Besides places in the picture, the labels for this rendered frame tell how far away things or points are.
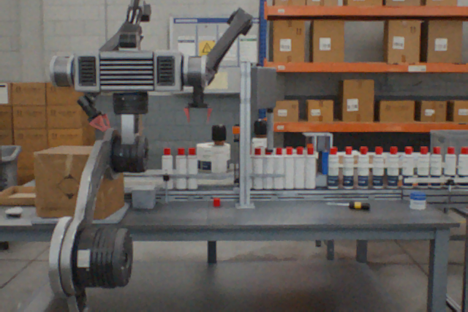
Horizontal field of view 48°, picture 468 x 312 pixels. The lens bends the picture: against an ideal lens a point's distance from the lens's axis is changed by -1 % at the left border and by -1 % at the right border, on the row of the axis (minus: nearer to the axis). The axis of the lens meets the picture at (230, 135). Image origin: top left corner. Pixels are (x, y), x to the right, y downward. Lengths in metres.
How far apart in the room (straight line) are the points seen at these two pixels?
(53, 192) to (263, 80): 1.04
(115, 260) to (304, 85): 5.68
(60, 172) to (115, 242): 0.73
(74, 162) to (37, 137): 3.75
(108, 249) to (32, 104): 4.45
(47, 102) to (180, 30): 2.05
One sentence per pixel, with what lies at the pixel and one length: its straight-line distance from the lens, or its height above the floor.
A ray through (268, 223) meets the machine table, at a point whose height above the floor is 0.83.
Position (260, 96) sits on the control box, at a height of 1.34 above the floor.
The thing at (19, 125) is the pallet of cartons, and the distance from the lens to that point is 6.00.
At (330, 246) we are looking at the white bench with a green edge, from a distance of 3.96.
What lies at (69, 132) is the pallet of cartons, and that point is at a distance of 5.86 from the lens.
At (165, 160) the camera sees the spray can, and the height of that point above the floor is 1.03.
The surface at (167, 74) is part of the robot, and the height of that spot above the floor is 1.44.
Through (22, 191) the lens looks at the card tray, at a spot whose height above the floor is 0.84.
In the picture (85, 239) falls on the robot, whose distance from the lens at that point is 1.62.
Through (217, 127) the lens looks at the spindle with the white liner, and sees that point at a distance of 2.81.
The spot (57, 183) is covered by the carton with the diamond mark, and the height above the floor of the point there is 1.00.
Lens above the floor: 1.42
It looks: 6 degrees down
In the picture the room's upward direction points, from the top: straight up
